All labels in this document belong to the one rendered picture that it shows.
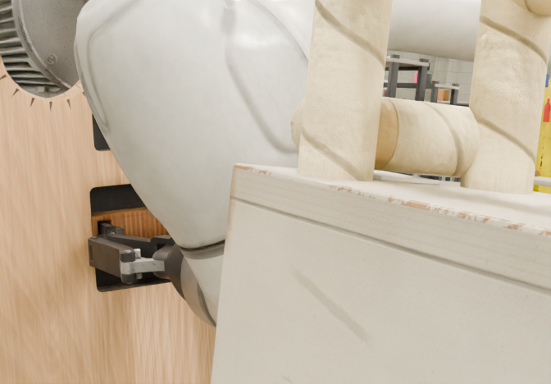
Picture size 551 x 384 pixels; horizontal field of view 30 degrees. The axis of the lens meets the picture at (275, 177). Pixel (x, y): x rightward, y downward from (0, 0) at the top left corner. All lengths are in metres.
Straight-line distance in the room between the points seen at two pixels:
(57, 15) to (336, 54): 0.88
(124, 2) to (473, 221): 0.35
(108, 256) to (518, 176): 0.49
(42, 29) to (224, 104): 0.70
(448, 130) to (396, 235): 0.13
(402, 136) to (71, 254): 0.58
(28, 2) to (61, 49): 0.07
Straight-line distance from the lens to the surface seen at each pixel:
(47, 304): 0.98
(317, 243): 0.38
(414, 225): 0.32
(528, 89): 0.46
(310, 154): 0.42
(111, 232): 0.93
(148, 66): 0.59
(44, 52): 1.28
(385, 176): 0.45
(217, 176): 0.61
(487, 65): 0.46
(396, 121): 0.44
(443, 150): 0.45
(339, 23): 0.42
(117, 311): 1.00
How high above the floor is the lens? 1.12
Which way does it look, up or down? 3 degrees down
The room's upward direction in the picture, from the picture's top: 6 degrees clockwise
